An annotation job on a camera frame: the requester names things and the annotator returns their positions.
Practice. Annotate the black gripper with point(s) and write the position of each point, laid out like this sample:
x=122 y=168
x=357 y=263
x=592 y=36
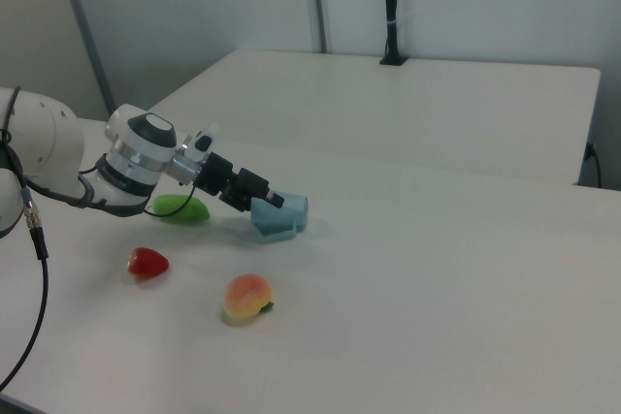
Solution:
x=218 y=176

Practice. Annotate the light blue angular mug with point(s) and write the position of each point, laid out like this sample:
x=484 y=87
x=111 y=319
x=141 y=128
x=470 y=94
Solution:
x=279 y=225

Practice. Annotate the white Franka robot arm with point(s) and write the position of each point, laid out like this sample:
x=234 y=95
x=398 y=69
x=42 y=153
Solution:
x=131 y=157

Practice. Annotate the green toy fruit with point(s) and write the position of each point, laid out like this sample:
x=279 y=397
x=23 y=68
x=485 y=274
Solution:
x=186 y=213

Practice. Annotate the orange yellow toy peach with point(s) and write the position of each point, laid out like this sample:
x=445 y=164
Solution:
x=247 y=298

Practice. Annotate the red toy strawberry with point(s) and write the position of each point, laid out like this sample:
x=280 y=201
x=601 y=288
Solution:
x=147 y=261

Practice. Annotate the white side table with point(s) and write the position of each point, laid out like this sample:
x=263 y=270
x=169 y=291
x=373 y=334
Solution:
x=388 y=108

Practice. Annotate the grey metal partition post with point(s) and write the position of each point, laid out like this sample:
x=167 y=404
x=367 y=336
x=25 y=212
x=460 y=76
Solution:
x=321 y=2
x=89 y=45

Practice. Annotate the black camera pole stand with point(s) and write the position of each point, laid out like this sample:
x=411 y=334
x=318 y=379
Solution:
x=390 y=7

